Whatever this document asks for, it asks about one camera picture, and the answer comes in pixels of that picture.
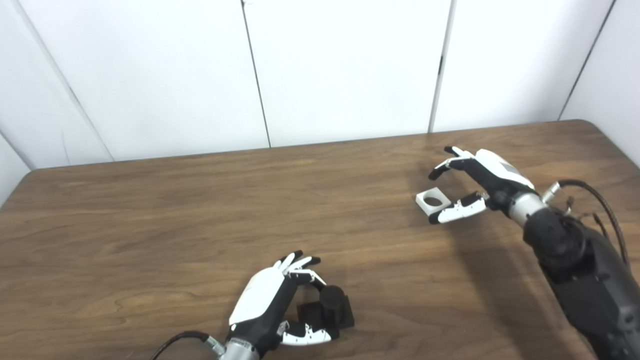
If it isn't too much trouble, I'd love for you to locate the thick black left wrist cable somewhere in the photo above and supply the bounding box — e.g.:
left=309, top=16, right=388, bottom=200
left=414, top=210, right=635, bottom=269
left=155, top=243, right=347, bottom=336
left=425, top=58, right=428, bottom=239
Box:
left=150, top=330, right=226, bottom=360

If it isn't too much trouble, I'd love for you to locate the thick black right wrist cable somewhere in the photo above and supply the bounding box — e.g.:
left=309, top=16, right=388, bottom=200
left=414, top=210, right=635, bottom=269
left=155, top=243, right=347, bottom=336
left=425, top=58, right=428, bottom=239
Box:
left=542, top=179, right=631, bottom=268

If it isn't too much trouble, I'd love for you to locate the thick black wrist cable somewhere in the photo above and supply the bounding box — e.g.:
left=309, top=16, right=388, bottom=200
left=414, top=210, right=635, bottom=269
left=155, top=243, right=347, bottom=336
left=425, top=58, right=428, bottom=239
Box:
left=542, top=179, right=631, bottom=268
left=150, top=330, right=226, bottom=360

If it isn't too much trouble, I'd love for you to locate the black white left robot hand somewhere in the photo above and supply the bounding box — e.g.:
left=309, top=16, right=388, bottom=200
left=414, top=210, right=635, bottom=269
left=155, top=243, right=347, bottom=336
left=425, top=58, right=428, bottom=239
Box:
left=227, top=250, right=333, bottom=353

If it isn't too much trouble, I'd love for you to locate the black peg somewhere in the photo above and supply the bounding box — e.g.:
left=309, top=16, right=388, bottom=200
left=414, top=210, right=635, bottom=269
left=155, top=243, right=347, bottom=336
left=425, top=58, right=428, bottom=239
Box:
left=296, top=285, right=356, bottom=341

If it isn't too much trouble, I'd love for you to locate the thin black right wrist wire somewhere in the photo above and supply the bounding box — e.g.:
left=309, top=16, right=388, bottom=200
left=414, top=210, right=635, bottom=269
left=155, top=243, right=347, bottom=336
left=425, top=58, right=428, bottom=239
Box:
left=562, top=196, right=610, bottom=238

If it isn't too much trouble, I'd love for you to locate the white square piece with hole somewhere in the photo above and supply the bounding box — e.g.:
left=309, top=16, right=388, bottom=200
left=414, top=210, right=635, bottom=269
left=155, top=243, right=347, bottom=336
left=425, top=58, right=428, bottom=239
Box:
left=415, top=187, right=453, bottom=217

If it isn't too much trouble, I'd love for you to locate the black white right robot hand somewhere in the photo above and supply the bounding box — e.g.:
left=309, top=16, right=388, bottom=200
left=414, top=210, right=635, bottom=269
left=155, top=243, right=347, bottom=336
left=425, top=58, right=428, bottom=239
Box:
left=428, top=145, right=537, bottom=225

